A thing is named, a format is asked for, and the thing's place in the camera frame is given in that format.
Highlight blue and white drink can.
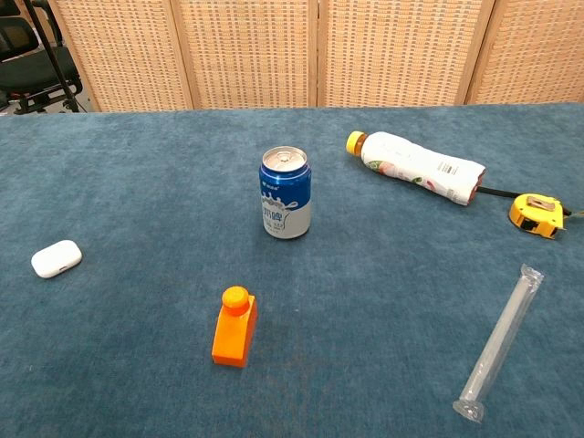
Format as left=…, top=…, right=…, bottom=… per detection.
left=259, top=145, right=313, bottom=240

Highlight orange plastic block toy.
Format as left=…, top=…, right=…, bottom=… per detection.
left=211, top=286, right=258, bottom=368

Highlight white labelled yellow-capped bottle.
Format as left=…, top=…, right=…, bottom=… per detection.
left=345, top=130, right=487, bottom=206

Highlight blue table cloth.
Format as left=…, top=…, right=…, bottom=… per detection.
left=0, top=102, right=584, bottom=438

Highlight woven rattan folding screen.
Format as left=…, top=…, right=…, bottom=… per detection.
left=45, top=0, right=584, bottom=113

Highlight clear wrapped plastic straw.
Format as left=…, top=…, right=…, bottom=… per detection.
left=452, top=263, right=546, bottom=424

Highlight white earbuds charging case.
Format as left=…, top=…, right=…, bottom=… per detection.
left=30, top=239, right=84, bottom=279

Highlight yellow tape measure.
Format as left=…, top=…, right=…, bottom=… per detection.
left=508, top=193, right=568, bottom=239

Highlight black office chair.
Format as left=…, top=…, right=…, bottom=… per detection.
left=0, top=0, right=85, bottom=115

